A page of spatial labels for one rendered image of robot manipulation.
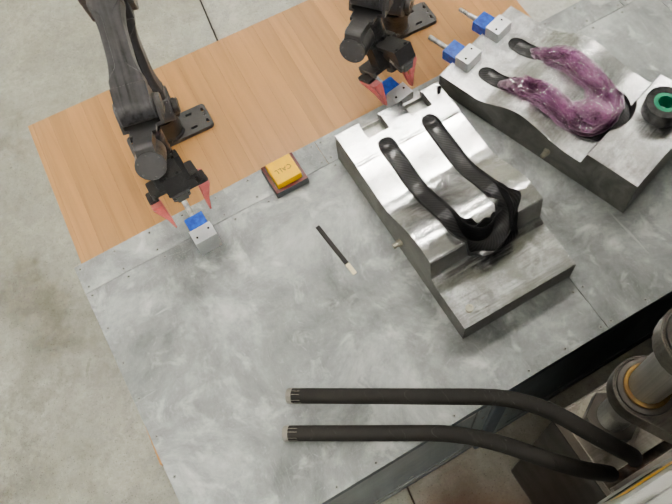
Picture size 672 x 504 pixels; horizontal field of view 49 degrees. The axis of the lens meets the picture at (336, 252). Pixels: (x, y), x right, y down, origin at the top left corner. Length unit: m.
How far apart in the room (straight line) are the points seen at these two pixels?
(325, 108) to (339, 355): 0.60
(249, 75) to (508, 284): 0.81
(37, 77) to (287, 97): 1.57
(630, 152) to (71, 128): 1.26
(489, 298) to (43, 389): 1.56
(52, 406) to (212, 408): 1.09
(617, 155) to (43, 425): 1.83
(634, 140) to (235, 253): 0.86
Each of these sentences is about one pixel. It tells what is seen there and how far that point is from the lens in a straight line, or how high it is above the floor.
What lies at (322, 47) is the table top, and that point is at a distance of 1.89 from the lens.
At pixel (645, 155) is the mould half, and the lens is 1.63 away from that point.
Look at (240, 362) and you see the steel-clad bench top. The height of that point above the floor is 0.80.
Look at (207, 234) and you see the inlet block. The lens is 1.59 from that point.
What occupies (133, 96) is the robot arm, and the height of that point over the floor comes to 1.17.
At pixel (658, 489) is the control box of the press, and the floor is 1.46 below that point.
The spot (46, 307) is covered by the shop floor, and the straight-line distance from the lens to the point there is 2.66.
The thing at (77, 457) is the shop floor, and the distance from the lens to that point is 2.46.
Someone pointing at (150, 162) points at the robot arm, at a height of 1.13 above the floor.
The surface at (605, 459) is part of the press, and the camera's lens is 1.51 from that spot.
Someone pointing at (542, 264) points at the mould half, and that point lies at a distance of 1.52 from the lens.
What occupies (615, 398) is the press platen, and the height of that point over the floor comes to 1.03.
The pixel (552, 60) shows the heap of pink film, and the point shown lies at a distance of 1.73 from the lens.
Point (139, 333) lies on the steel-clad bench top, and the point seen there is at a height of 0.80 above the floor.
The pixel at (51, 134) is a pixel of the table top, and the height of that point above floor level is 0.80.
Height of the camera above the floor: 2.23
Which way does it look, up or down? 65 degrees down
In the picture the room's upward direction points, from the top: 11 degrees counter-clockwise
